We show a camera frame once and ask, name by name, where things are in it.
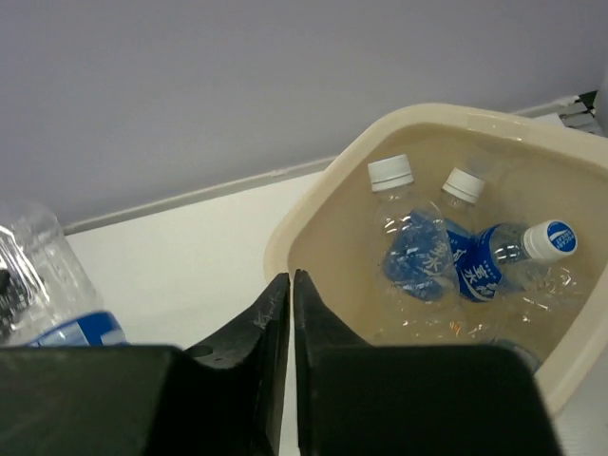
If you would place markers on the aluminium table rail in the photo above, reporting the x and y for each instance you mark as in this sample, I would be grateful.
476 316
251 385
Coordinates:
282 188

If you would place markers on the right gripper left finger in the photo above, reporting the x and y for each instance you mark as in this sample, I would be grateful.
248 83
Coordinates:
222 396

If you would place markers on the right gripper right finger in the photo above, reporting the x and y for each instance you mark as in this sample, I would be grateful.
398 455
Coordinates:
357 399

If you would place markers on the blue label bottle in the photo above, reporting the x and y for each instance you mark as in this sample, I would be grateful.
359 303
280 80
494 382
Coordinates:
507 257
416 277
47 299
457 201

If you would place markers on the clear unlabelled bottle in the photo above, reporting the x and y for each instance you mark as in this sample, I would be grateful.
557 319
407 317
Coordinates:
530 358

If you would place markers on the blue label bottle front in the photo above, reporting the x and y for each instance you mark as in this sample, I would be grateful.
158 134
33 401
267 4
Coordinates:
507 257

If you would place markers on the beige plastic bin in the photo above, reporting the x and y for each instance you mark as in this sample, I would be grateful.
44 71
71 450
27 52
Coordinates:
533 172

